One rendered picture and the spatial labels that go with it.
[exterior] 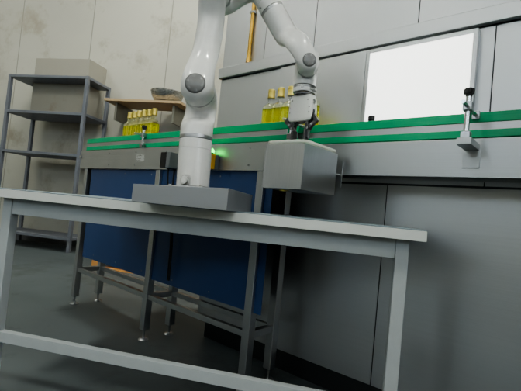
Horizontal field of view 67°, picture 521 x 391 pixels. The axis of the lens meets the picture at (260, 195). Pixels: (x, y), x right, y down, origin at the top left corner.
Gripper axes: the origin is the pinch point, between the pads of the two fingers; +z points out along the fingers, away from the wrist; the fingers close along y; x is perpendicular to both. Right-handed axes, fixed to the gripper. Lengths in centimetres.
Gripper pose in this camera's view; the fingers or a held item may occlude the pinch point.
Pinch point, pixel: (299, 136)
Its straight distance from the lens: 147.2
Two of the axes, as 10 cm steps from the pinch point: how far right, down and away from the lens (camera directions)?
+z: -1.0, 9.9, -0.3
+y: -7.8, -0.6, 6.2
